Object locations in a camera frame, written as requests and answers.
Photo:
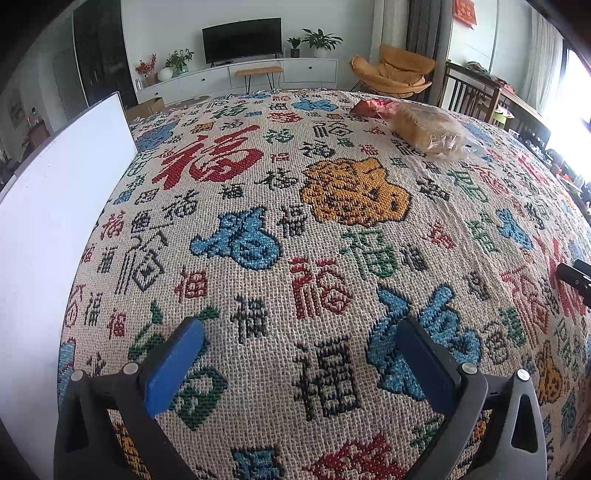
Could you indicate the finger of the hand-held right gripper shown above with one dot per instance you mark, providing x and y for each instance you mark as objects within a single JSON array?
[{"x": 575, "y": 274}]

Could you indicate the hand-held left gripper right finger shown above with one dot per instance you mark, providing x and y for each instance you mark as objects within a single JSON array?
[{"x": 427, "y": 364}]

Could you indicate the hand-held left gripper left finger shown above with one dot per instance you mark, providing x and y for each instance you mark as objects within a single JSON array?
[{"x": 173, "y": 364}]

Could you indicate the bagged bread loaf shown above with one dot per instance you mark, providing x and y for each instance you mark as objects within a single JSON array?
[{"x": 420, "y": 127}]

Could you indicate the red snack packet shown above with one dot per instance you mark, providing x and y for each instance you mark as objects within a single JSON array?
[{"x": 369, "y": 108}]

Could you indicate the printed woven blanket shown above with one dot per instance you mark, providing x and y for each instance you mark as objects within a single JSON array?
[{"x": 323, "y": 277}]

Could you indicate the window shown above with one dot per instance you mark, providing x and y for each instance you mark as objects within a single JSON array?
[{"x": 572, "y": 101}]

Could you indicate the wooden dining table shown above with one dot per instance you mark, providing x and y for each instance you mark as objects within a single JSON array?
[{"x": 521, "y": 108}]

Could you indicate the white board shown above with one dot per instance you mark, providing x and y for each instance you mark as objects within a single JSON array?
[{"x": 55, "y": 207}]

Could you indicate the dark wooden chair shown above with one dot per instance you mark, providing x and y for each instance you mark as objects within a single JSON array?
[{"x": 466, "y": 92}]

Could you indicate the cardboard box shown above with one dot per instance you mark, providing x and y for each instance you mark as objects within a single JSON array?
[{"x": 145, "y": 110}]

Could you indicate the orange lounge chair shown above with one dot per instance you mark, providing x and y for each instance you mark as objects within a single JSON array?
[{"x": 397, "y": 71}]

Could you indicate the white television cabinet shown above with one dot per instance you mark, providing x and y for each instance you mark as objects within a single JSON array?
[{"x": 207, "y": 81}]

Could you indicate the white round vase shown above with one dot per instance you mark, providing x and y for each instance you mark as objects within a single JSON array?
[{"x": 165, "y": 74}]

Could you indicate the grey curtain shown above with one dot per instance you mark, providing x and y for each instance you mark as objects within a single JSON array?
[{"x": 420, "y": 27}]

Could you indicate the red flower arrangement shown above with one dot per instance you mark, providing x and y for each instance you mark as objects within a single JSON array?
[{"x": 146, "y": 69}]

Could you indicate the green plant in pot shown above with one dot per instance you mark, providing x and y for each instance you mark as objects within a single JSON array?
[{"x": 180, "y": 60}]

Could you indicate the wooden stool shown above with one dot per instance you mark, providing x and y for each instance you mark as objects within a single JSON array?
[{"x": 258, "y": 71}]

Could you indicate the dark display cabinet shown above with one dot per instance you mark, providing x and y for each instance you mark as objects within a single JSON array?
[{"x": 104, "y": 50}]

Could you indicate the black television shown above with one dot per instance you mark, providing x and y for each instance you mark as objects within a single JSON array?
[{"x": 242, "y": 41}]

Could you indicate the large potted plant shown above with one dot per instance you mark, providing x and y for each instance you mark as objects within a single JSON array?
[{"x": 322, "y": 41}]

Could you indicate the small potted plant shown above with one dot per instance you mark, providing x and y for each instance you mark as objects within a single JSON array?
[{"x": 294, "y": 46}]

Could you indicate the red wall hanging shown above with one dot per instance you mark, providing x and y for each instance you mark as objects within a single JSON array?
[{"x": 465, "y": 13}]

